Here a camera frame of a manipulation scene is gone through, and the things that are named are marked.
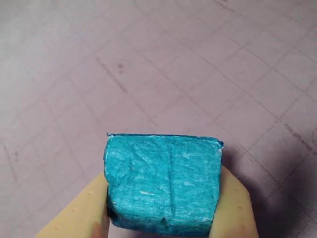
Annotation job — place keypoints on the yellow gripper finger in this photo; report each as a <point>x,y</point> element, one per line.
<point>235,215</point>
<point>79,218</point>

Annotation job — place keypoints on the blue foam block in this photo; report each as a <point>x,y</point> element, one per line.
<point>163,183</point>

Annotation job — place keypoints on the brown grid paper sheet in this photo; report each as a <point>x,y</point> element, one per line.
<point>148,74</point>

